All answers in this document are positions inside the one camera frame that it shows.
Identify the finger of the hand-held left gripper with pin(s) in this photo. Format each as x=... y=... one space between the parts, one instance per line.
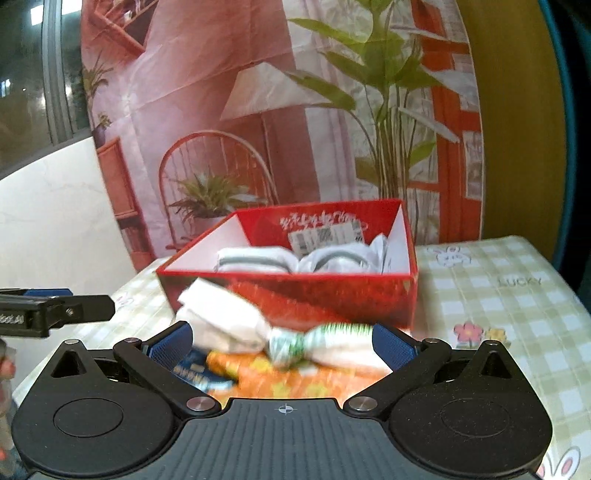
x=87 y=308
x=46 y=291

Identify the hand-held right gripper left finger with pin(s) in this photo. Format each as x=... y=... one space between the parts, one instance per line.
x=168 y=346

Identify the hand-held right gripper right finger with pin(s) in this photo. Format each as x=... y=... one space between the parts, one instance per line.
x=392 y=347

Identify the blue snack packet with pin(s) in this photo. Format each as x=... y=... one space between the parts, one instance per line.
x=198 y=369

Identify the white green striped sock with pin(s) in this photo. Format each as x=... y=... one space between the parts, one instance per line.
x=221 y=318

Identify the red strawberry print box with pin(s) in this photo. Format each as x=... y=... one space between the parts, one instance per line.
x=332 y=300

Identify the white grey striped sock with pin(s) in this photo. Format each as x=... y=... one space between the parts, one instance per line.
x=258 y=261
x=341 y=261

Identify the orange printed packet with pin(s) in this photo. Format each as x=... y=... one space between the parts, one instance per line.
x=277 y=383

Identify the green checked tablecloth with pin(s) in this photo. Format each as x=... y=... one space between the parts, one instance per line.
x=508 y=323

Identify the printed room scene backdrop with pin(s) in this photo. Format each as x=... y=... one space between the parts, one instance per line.
x=184 y=92

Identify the window frame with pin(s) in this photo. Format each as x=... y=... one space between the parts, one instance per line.
x=55 y=69

